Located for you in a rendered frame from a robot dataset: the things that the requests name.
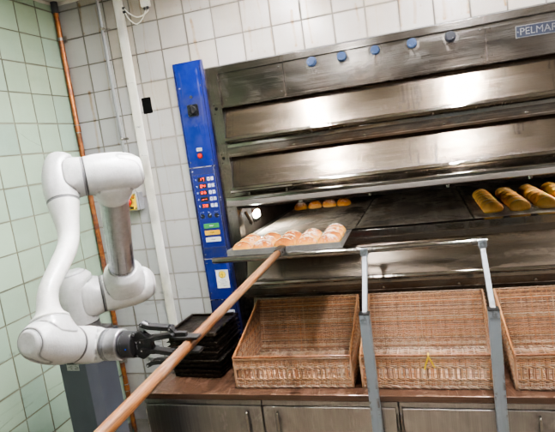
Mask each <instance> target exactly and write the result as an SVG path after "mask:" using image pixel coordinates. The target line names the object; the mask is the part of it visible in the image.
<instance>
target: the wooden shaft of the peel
mask: <svg viewBox="0 0 555 432"><path fill-rule="evenodd" d="M280 255H281V252H280V251H278V250H276V251H275V252H274V253H273V254H272V255H271V256H270V257H269V258H268V259H267V260H266V261H265V262H264V263H263V264H262V265H261V266H260V267H259V268H258V269H257V270H256V271H255V272H254V273H253V274H252V275H251V276H250V277H249V278H248V279H247V280H246V281H245V282H244V283H243V284H242V285H241V286H240V287H239V288H238V289H237V290H236V291H235V292H234V293H233V294H232V295H231V296H230V297H229V298H228V299H227V300H226V301H225V302H224V303H223V304H222V305H221V306H220V307H219V308H218V309H217V310H216V311H215V312H214V313H213V314H212V315H211V316H210V317H209V318H208V319H207V320H206V321H205V322H203V324H202V325H201V326H200V327H199V328H197V330H195V332H193V333H201V334H202V336H201V337H200V338H199V339H197V340H185V342H183V344H181V346H179V348H177V350H175V352H173V354H171V356H169V357H168V358H167V359H166V360H165V361H164V362H163V363H162V364H161V365H160V366H159V367H158V368H157V369H156V370H155V371H154V372H153V373H152V374H151V375H150V376H149V377H148V378H147V379H146V380H145V381H144V382H143V383H142V384H141V385H140V386H139V387H138V388H137V389H136V390H135V391H134V392H133V393H132V394H131V395H130V396H129V397H128V398H127V399H126V400H125V401H124V402H123V403H122V404H121V405H120V406H119V407H118V408H117V409H116V410H115V411H114V412H113V413H112V414H111V415H110V416H109V417H108V418H107V419H106V420H105V421H104V422H103V423H102V424H101V425H100V426H99V427H98V428H97V429H96V430H95V431H94V432H115V431H116V430H117V429H118V427H119V426H120V425H121V424H122V423H123V422H124V421H125V420H126V419H127V418H128V417H129V416H130V415H131V413H132V412H133V411H134V410H135V409H136V408H137V407H138V406H139V405H140V404H141V403H142V402H143V401H144V400H145V398H146V397H147V396H148V395H149V394H150V393H151V392H152V391H153V390H154V389H155V388H156V387H157V386H158V385H159V384H160V383H161V382H162V381H163V380H164V379H165V378H166V377H167V376H168V375H169V374H170V373H171V372H172V370H173V369H174V368H175V367H176V366H177V365H178V364H179V363H180V362H181V361H182V360H183V359H184V357H185V356H186V355H187V354H188V353H189V352H190V351H191V350H192V349H193V348H194V347H195V346H196V345H197V344H198V342H199V341H200V340H201V339H202V338H203V337H204V336H205V335H206V334H207V333H208V332H209V331H210V330H211V328H212V327H213V326H214V325H215V324H216V323H217V322H218V321H219V320H220V319H221V318H222V317H223V316H224V315H225V313H226V312H227V311H228V310H229V309H230V308H231V307H232V306H233V305H234V304H235V303H236V302H237V301H238V300H239V299H240V298H241V297H242V296H243V295H244V294H245V293H246V292H247V291H248V290H249V289H250V288H251V286H252V285H253V284H254V283H255V282H256V281H257V280H258V279H259V278H260V277H261V276H262V275H263V274H264V272H265V271H266V270H267V269H268V268H269V267H270V266H271V265H272V264H273V263H274V262H275V261H276V260H277V259H278V257H279V256H280Z"/></svg>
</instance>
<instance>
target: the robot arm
mask: <svg viewBox="0 0 555 432"><path fill-rule="evenodd" d="M144 179H145V175H144V171H143V168H142V162H141V160H140V158H139V157H137V156H135V155H134V154H131V153H122V152H111V153H96V154H90V155H88V156H83V157H72V156H71V155H70V154H68V153H65V152H53V153H50V154H48V155H47V157H46V158H45V161H44V164H43V167H42V174H41V182H42V189H43V195H44V197H45V202H46V205H47V208H48V210H49V213H50V215H51V218H52V220H53V223H54V225H55V227H56V230H57V247H56V249H55V251H54V254H53V256H52V258H51V260H50V262H49V265H48V267H47V269H46V270H45V273H44V275H43V278H42V280H41V281H40V284H39V289H38V292H37V298H36V312H35V315H34V317H33V319H32V320H31V321H30V322H29V324H28V325H27V326H26V327H25V328H24V329H23V330H22V331H21V333H20V334H19V336H18V340H17V347H18V351H19V352H20V354H21V355H22V356H23V357H24V358H26V359H27V360H28V361H30V362H33V363H39V364H45V365H63V364H66V363H75V364H90V363H100V362H102V361H122V360H124V359H125V358H135V357H139V358H141V359H145V361H146V363H147V364H146V366H147V368H149V367H151V366H153V365H157V364H162V363H163V362H164V361H165V360H166V359H167V358H168V357H169V356H171V354H173V352H175V350H177V349H175V348H168V347H162V346H159V345H156V344H155V343H154V341H157V340H162V339H170V338H173V337H174V338H173V339H174V340H197V339H199V338H200V337H201V336H202V334H201V333H188V331H177V330H176V329H175V326H174V325H173V324H164V323H151V322H149V321H142V322H141V323H140V324H139V327H140V329H139V330H137V331H128V330H126V329H124V328H112V323H101V322H100V315H101V314H103V313H104V312H107V311H112V310H118V309H125V308H128V307H131V306H135V305H137V304H140V303H143V302H145V301H146V300H148V299H149V298H150V297H151V296H152V295H153V294H154V293H155V289H156V284H155V278H154V274H153V273H152V272H151V270H150V269H148V268H146V267H142V266H141V264H140V263H139V262H138V261H136V260H135V259H134V250H133V242H132V234H131V222H130V205H129V199H130V197H131V196H132V193H133V191H134V189H137V188H139V187H140V186H141V185H142V184H143V181H144ZM87 195H93V196H94V198H95V200H96V201H97V202H98V203H99V204H100V213H101V219H102V225H103V231H104V236H105V242H106V253H107V258H108V264H107V265H106V267H105V270H104V273H103V274H102V275H99V277H98V276H92V274H91V272H89V271H88V270H87V269H83V268H74V269H70V270H69V268H70V266H71V264H72V262H73V260H74V258H75V255H76V252H77V250H78V246H79V241H80V198H81V197H83V196H87ZM145 330H154V331H165V333H154V334H150V333H148V332H146V331H145ZM150 354H160V355H166V356H168V357H156V358H154V357H149V355H150Z"/></svg>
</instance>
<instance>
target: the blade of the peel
mask: <svg viewBox="0 0 555 432"><path fill-rule="evenodd" d="M351 231H352V229H351V230H346V232H345V233H344V236H343V238H342V239H341V241H339V242H334V243H313V244H301V245H290V246H286V252H291V251H303V250H314V249H337V248H342V247H343V245H344V243H345V241H346V240H347V238H348V236H349V234H350V232H351ZM276 248H277V247H268V248H257V249H235V250H232V249H233V248H231V249H229V250H227V251H226V252H227V256H234V255H256V254H268V253H274V250H275V249H276Z"/></svg>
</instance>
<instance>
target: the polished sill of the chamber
mask: <svg viewBox="0 0 555 432"><path fill-rule="evenodd" d="M553 222H555V212H548V213H528V214H517V215H508V216H497V217H487V218H477V219H458V220H447V221H437V222H426V223H417V224H406V225H386V226H377V227H366V228H356V229H352V231H351V232H350V234H349V236H348V238H360V237H380V236H392V235H402V234H414V233H424V232H435V231H456V230H467V229H478V228H489V227H499V226H511V225H531V224H543V223H553ZM348 238H347V239H348Z"/></svg>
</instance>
